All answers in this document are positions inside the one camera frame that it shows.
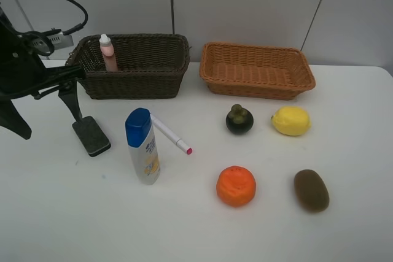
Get dark brown wicker basket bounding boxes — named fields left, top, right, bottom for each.
left=66, top=33, right=190, bottom=100

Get pink bottle white cap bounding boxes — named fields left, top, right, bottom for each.
left=99, top=34, right=118, bottom=72

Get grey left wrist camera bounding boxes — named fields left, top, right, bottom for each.
left=28, top=29, right=74, bottom=56

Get yellow lemon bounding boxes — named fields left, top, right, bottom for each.
left=271, top=106, right=311, bottom=136

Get orange wicker basket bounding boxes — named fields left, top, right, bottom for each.
left=200, top=42, right=316, bottom=100

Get brown kiwi fruit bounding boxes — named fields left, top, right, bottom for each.
left=294, top=169, right=330, bottom=213

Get white marker pink tip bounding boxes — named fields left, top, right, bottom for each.
left=150, top=114, right=193, bottom=155

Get orange tangerine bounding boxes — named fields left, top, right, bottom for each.
left=216, top=166, right=257, bottom=207

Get white shampoo bottle blue cap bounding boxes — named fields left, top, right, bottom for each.
left=125, top=108, right=160, bottom=185

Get dark purple mangosteen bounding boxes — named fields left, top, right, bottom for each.
left=225, top=104, right=254, bottom=135

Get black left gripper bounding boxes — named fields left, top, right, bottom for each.
left=0, top=11, right=86, bottom=140

